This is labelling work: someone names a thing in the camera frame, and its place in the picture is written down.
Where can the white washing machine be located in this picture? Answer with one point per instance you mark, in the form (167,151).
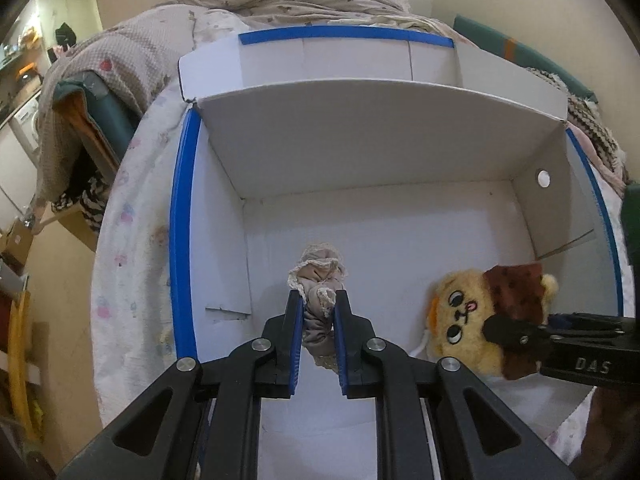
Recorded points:
(23,125)

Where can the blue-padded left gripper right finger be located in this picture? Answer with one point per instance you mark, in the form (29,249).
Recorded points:
(434,420)

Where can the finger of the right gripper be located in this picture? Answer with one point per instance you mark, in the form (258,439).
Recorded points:
(589,321)
(517,337)

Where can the black white knitted blanket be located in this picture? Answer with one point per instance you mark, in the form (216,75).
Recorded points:
(595,138)

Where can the hanging dark clothes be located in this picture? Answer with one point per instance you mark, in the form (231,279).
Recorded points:
(65,37)

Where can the cardboard box on floor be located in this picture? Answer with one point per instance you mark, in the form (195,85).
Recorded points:
(15,243)

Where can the wooden side table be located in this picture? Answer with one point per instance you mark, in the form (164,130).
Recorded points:
(70,218)

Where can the beige lace scrunchie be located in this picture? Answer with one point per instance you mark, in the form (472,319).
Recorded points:
(317,277)

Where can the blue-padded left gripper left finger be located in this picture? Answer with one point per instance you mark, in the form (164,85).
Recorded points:
(200,420)

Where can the yellow wooden rack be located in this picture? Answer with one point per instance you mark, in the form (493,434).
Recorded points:
(17,366)

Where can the white kitchen cabinet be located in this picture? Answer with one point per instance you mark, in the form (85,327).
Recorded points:
(18,176)

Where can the white patterned bed quilt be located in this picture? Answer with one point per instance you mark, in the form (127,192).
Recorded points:
(130,297)

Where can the black white striped cloth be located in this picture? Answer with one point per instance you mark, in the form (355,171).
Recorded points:
(91,195)

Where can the person's right hand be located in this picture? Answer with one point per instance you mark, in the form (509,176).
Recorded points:
(610,449)

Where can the blue white cardboard box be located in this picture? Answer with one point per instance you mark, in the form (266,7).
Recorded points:
(410,155)

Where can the yellow brown hedgehog plush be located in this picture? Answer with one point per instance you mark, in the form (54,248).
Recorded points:
(464,300)

